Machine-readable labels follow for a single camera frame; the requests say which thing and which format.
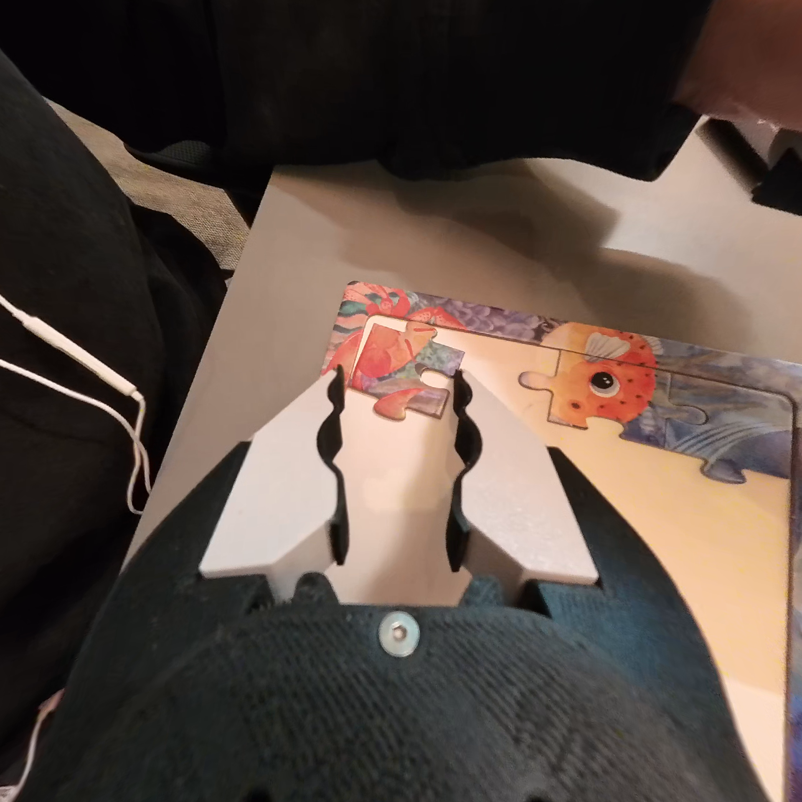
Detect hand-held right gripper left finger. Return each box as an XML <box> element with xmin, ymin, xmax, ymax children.
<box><xmin>198</xmin><ymin>365</ymin><xmax>348</xmax><ymax>602</ymax></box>

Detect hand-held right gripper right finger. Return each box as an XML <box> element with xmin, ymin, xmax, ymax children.
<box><xmin>448</xmin><ymin>370</ymin><xmax>600</xmax><ymax>605</ymax></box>

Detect orange pufferfish jigsaw piece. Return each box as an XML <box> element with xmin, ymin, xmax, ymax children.
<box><xmin>519</xmin><ymin>322</ymin><xmax>674</xmax><ymax>430</ymax></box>

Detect cream puzzle frame tray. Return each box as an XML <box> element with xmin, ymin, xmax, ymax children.
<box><xmin>322</xmin><ymin>281</ymin><xmax>802</xmax><ymax>802</ymax></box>

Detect red crab jigsaw piece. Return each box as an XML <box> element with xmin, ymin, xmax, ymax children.
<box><xmin>348</xmin><ymin>316</ymin><xmax>467</xmax><ymax>421</ymax></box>

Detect blue wavy jigsaw piece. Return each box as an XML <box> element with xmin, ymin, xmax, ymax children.
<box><xmin>617</xmin><ymin>373</ymin><xmax>797</xmax><ymax>485</ymax></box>

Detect person's left hand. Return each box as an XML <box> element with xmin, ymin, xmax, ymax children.
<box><xmin>673</xmin><ymin>0</ymin><xmax>802</xmax><ymax>123</ymax></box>

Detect white earphone cable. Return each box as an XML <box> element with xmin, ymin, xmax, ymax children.
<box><xmin>0</xmin><ymin>294</ymin><xmax>154</xmax><ymax>516</ymax></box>

